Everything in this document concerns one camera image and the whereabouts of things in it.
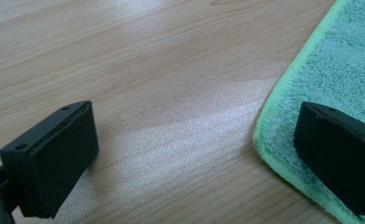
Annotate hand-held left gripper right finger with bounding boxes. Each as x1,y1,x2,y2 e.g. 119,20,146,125
293,101,365,217

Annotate green cloth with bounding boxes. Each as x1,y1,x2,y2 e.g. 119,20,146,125
252,0,365,224

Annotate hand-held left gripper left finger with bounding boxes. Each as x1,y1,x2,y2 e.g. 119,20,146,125
0,100,100,219

